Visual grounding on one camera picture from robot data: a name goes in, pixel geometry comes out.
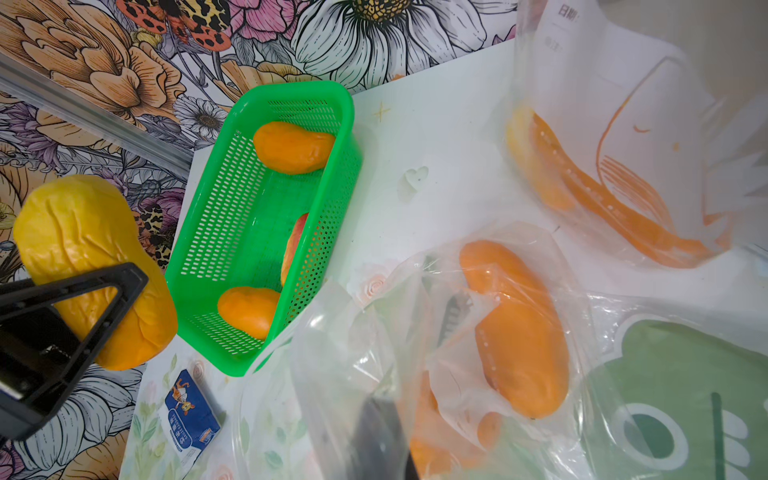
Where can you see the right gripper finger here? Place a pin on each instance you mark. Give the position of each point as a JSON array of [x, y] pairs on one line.
[[378, 446]]

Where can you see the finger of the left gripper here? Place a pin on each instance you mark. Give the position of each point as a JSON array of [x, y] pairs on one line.
[[41, 358]]

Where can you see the clear zip-top bag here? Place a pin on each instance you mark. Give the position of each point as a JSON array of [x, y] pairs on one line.
[[643, 124], [657, 389]]

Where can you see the orange mango bottom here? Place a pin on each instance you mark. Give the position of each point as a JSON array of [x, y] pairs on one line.
[[250, 310]]

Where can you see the red yellow mango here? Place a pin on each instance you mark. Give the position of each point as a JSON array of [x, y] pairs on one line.
[[292, 246]]

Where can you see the orange mango top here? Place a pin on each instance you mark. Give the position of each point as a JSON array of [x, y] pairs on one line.
[[290, 149]]

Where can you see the blue white small packet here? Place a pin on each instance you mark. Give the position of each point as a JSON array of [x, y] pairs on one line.
[[188, 422]]

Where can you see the green plastic basket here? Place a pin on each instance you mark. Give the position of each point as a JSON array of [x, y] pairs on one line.
[[242, 214]]

